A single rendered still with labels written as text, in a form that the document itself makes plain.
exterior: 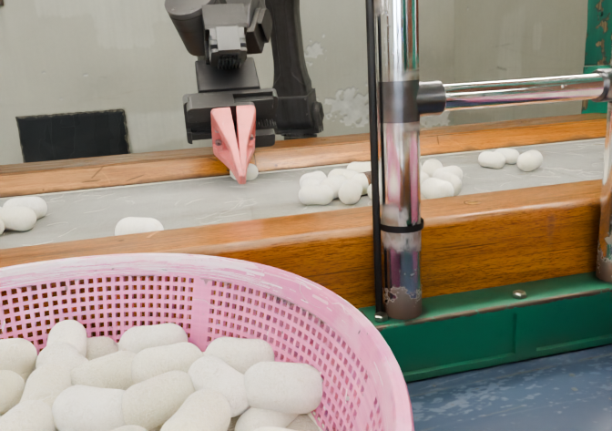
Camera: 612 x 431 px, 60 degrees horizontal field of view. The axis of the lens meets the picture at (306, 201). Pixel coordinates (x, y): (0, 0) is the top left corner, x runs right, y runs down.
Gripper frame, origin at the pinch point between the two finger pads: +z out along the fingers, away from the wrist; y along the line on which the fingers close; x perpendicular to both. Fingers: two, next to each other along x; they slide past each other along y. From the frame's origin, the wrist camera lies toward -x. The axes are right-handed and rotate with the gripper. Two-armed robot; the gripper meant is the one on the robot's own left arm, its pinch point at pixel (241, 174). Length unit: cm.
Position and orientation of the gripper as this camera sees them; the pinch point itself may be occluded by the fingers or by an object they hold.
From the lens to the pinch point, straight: 55.3
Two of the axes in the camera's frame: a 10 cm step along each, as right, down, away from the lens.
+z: 2.1, 7.9, -5.8
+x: -0.9, 6.0, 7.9
